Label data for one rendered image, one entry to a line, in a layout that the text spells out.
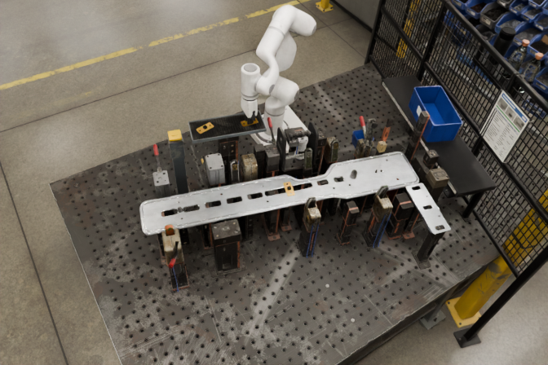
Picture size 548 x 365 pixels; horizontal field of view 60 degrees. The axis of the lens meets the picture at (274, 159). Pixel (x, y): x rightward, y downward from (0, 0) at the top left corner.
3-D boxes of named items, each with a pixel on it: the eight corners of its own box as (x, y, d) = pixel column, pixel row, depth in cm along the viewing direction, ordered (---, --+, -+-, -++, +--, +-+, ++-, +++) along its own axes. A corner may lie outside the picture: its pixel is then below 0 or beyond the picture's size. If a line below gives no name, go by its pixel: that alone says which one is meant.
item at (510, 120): (502, 165, 230) (532, 119, 207) (477, 133, 244) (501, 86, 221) (506, 164, 231) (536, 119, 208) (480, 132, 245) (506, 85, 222)
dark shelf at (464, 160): (457, 198, 234) (458, 194, 232) (380, 82, 290) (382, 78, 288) (495, 189, 239) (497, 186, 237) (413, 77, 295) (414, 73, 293)
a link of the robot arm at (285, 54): (279, 103, 263) (253, 92, 266) (287, 94, 272) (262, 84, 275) (300, 19, 231) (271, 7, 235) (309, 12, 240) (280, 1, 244)
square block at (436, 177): (416, 222, 260) (436, 181, 233) (409, 210, 265) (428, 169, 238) (429, 219, 261) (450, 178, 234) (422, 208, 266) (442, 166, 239)
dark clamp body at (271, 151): (262, 207, 261) (265, 161, 232) (256, 188, 269) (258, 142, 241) (281, 203, 264) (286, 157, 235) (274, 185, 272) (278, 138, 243)
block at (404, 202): (386, 241, 250) (400, 211, 229) (378, 224, 257) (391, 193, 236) (403, 238, 253) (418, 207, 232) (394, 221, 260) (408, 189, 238)
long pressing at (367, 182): (143, 241, 210) (143, 239, 209) (138, 201, 224) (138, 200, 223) (422, 183, 240) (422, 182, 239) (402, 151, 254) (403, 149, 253)
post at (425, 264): (420, 270, 241) (438, 239, 219) (410, 251, 247) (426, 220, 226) (431, 266, 242) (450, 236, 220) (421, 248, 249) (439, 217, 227)
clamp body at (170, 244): (170, 296, 225) (161, 257, 197) (166, 268, 234) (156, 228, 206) (193, 290, 227) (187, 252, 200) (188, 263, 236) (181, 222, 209)
